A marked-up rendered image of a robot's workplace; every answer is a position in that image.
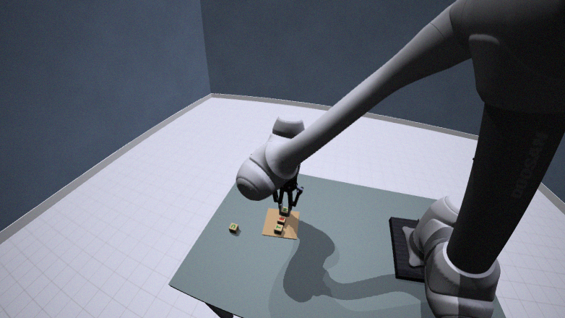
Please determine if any tan flat mat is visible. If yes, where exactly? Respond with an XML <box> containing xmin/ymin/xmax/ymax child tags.
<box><xmin>262</xmin><ymin>208</ymin><xmax>299</xmax><ymax>240</ymax></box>

